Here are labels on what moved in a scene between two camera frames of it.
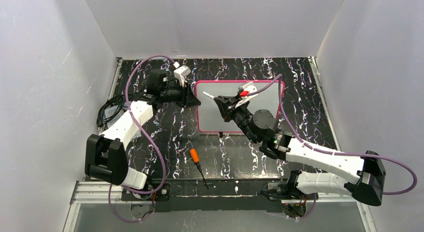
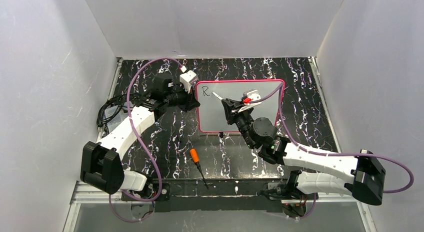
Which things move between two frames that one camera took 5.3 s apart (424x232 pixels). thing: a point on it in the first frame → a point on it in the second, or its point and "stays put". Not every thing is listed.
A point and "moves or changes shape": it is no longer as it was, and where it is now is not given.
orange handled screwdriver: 195,158 stays put
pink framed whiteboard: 210,118 stays put
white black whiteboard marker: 208,94 moves or changes shape
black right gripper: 231,107 stays put
